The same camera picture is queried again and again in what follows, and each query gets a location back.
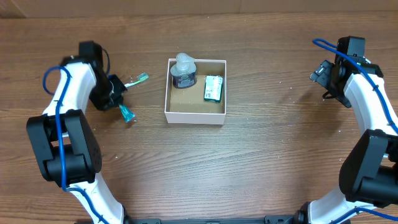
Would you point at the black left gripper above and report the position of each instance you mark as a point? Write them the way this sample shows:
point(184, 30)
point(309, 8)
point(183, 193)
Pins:
point(104, 103)

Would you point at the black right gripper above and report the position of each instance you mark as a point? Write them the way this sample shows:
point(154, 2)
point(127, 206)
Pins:
point(323, 78)

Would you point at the green red toothpaste tube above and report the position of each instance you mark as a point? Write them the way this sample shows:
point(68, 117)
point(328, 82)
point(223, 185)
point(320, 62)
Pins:
point(127, 114)

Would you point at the green white soap bar pack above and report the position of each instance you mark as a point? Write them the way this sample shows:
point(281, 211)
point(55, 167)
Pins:
point(213, 88)

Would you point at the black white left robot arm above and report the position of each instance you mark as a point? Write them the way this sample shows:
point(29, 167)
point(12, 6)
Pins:
point(65, 146)

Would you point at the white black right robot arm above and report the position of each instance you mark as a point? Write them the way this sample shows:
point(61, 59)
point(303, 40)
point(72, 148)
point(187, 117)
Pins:
point(368, 176)

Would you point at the white green toothbrush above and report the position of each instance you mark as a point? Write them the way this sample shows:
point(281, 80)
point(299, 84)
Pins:
point(140, 78)

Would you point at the white cardboard box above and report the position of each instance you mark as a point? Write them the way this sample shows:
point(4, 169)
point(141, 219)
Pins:
point(187, 106)

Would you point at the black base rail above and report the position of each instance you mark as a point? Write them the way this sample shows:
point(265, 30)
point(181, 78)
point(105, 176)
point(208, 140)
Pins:
point(268, 219)

